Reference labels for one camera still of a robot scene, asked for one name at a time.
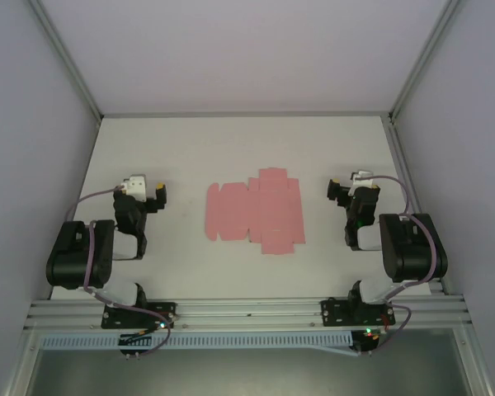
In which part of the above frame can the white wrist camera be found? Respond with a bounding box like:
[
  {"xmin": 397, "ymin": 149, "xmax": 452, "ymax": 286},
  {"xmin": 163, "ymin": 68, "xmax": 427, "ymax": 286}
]
[
  {"xmin": 351, "ymin": 168, "xmax": 375, "ymax": 187},
  {"xmin": 120, "ymin": 173, "xmax": 149, "ymax": 201}
]

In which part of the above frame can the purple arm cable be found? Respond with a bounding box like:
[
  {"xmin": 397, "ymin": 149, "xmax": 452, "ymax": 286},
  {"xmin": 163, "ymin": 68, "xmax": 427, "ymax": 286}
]
[
  {"xmin": 83, "ymin": 220, "xmax": 172, "ymax": 358},
  {"xmin": 385, "ymin": 214, "xmax": 439, "ymax": 302}
]

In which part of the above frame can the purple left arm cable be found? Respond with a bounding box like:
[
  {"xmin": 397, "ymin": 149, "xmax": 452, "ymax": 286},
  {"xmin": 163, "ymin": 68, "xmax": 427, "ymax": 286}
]
[{"xmin": 83, "ymin": 220, "xmax": 172, "ymax": 358}]

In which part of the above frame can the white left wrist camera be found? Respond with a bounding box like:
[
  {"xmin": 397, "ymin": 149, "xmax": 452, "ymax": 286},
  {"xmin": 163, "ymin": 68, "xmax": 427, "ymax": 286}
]
[{"xmin": 120, "ymin": 173, "xmax": 149, "ymax": 201}]

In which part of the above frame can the aluminium mounting rail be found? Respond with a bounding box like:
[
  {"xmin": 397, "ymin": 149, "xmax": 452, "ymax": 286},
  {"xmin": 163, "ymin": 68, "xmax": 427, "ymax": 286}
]
[{"xmin": 23, "ymin": 290, "xmax": 468, "ymax": 332}]

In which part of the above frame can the purple camera cable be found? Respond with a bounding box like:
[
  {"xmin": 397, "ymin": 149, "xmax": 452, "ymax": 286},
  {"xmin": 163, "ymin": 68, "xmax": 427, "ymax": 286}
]
[
  {"xmin": 65, "ymin": 185, "xmax": 125, "ymax": 224},
  {"xmin": 369, "ymin": 174, "xmax": 412, "ymax": 219}
]

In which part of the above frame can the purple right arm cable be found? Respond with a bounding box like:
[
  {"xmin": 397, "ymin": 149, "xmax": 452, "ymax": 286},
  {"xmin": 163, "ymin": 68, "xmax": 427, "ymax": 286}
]
[{"xmin": 385, "ymin": 214, "xmax": 439, "ymax": 302}]

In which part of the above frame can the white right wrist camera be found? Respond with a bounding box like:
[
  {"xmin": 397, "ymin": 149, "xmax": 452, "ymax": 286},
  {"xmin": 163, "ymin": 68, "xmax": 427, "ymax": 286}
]
[{"xmin": 351, "ymin": 168, "xmax": 375, "ymax": 187}]

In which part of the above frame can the aluminium frame post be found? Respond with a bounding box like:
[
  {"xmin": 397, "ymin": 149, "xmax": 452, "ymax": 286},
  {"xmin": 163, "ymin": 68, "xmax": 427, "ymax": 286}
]
[
  {"xmin": 388, "ymin": 0, "xmax": 463, "ymax": 123},
  {"xmin": 35, "ymin": 0, "xmax": 104, "ymax": 123}
]

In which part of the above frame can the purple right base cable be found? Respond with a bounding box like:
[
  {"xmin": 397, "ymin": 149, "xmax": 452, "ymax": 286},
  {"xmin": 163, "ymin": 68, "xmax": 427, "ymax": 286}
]
[{"xmin": 368, "ymin": 304, "xmax": 412, "ymax": 355}]

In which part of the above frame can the pink cardboard box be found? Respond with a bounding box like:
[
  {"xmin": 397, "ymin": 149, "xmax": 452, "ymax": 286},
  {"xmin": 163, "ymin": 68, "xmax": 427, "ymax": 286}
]
[{"xmin": 205, "ymin": 166, "xmax": 307, "ymax": 256}]

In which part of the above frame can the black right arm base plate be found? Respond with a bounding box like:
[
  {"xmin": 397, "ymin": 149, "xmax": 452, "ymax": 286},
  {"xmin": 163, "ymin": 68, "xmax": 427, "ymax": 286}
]
[{"xmin": 320, "ymin": 297, "xmax": 397, "ymax": 328}]

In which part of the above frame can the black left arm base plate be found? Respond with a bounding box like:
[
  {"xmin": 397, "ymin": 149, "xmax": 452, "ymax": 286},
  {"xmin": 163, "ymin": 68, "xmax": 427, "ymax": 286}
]
[{"xmin": 101, "ymin": 301, "xmax": 178, "ymax": 331}]

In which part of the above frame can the slotted white cable duct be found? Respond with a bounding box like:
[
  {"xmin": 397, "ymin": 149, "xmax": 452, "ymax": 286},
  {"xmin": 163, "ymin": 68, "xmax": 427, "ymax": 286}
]
[{"xmin": 38, "ymin": 332, "xmax": 355, "ymax": 352}]

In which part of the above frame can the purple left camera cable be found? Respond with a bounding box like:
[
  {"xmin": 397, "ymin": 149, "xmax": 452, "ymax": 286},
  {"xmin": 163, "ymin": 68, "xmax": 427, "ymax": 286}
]
[{"xmin": 65, "ymin": 185, "xmax": 125, "ymax": 224}]

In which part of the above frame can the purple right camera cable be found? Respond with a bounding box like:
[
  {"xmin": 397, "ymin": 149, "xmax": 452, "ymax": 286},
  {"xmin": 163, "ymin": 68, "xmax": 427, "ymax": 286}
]
[{"xmin": 369, "ymin": 174, "xmax": 412, "ymax": 219}]

